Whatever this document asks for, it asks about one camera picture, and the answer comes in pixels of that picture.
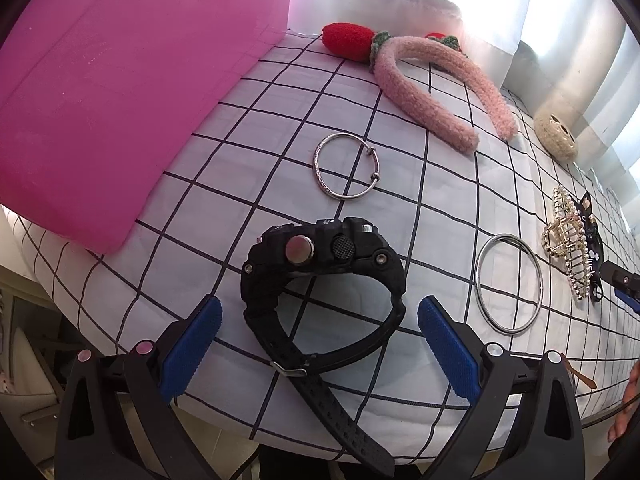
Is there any brown hair clip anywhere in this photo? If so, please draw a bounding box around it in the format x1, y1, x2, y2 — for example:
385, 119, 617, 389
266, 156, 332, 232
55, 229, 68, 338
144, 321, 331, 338
561, 353, 597, 390

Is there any black digital wrist watch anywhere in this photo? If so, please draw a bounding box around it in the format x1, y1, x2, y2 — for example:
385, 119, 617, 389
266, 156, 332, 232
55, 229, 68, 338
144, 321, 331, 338
241, 217, 406, 479

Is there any pink fuzzy strawberry headband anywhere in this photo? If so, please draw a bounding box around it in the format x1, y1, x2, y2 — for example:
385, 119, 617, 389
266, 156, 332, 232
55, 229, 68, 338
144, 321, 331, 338
322, 22, 518, 155

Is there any black patterned hair clip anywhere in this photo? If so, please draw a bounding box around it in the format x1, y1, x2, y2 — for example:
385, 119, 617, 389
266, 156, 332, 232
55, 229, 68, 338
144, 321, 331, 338
576, 192, 604, 304

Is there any white black grid bedsheet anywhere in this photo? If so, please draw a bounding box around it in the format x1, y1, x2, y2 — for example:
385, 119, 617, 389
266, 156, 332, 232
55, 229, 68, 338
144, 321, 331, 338
6, 35, 639, 464

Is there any plain silver bangle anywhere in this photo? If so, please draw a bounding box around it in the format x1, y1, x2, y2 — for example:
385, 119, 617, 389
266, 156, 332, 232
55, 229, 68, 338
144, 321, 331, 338
473, 233, 544, 337

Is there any gold pearl hair claw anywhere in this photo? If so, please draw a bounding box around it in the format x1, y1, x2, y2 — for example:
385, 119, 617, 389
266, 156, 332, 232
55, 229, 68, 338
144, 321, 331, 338
541, 185, 593, 301

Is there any silver bangle bracelet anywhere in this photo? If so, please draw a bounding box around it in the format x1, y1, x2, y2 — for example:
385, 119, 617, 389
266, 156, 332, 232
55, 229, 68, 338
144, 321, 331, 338
312, 132, 381, 201

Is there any pink plastic storage bin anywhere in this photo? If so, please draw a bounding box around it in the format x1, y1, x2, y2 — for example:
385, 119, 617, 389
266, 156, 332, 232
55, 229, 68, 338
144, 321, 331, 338
1, 0, 290, 254

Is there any person's right hand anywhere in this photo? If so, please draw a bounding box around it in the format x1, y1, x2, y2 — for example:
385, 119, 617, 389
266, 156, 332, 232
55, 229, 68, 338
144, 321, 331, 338
608, 361, 640, 443

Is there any white sheer curtain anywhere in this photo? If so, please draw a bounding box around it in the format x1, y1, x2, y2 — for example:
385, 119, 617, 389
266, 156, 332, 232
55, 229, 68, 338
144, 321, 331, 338
286, 0, 640, 176

